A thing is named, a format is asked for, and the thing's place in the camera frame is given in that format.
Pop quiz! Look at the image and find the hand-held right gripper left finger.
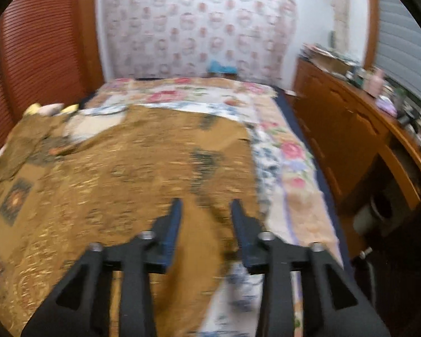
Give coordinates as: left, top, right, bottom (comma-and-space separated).
21, 197, 182, 337

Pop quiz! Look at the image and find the pink floral bedspread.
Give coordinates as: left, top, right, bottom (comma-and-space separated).
86, 77, 344, 271

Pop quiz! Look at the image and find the purple pouch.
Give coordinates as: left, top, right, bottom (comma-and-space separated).
376, 96, 398, 116

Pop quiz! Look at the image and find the blue box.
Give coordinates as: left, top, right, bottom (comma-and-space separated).
206, 60, 238, 75

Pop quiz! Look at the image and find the pink bottle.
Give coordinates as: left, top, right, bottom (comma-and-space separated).
368, 68, 385, 97

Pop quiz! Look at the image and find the pale pink pillow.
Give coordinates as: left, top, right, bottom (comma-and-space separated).
38, 103, 65, 116

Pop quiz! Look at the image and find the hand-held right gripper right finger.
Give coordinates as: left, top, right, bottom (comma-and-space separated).
230, 199, 390, 337

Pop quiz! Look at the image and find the navy blue mattress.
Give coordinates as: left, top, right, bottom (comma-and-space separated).
275, 89, 356, 274

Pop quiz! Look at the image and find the waste bin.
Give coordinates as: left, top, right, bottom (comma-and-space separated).
354, 193, 395, 236

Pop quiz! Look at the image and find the golden brown patterned cloth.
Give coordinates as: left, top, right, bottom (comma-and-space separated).
0, 104, 264, 337

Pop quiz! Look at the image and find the cardboard box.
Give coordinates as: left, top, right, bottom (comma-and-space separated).
310, 51, 351, 74

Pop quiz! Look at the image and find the yellow plush toy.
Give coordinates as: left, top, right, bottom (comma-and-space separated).
24, 103, 79, 116

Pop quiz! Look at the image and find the bed with floral quilt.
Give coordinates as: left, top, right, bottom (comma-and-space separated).
79, 101, 304, 337

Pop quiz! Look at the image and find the grey window blind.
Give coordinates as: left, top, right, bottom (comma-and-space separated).
374, 0, 421, 88

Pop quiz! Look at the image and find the ring patterned wall curtain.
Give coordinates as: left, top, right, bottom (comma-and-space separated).
98, 0, 299, 85

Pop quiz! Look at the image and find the white folded cloth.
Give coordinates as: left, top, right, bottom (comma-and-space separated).
65, 112, 127, 141

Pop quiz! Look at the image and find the wooden louvered wardrobe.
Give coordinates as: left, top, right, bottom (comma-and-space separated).
0, 0, 104, 155

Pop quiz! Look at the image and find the wooden sideboard cabinet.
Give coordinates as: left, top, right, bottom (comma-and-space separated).
293, 58, 421, 257

